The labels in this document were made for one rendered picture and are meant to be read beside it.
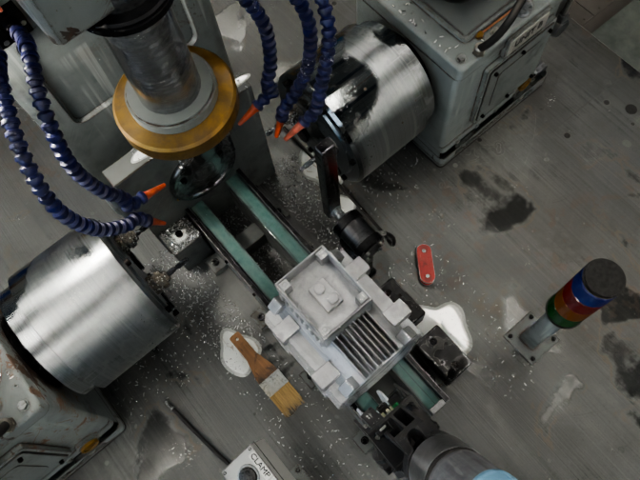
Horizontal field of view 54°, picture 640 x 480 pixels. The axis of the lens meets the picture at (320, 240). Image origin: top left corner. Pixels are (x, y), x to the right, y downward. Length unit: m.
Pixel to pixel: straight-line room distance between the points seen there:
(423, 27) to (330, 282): 0.49
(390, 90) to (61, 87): 0.55
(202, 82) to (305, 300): 0.37
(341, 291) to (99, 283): 0.38
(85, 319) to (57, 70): 0.39
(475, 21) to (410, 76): 0.15
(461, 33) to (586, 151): 0.50
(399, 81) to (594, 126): 0.59
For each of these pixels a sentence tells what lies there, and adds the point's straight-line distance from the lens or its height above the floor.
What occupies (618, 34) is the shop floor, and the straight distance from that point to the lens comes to 2.84.
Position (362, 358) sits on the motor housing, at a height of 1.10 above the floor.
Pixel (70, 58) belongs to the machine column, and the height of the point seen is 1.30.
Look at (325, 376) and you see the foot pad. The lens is 1.03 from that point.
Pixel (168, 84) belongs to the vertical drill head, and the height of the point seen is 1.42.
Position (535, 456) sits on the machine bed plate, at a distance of 1.33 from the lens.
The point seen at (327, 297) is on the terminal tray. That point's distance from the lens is 1.00.
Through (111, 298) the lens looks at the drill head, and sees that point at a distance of 1.05.
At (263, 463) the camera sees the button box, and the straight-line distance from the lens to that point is 1.03.
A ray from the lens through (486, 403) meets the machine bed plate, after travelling 1.32.
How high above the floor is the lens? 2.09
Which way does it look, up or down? 69 degrees down
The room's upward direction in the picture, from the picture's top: 10 degrees counter-clockwise
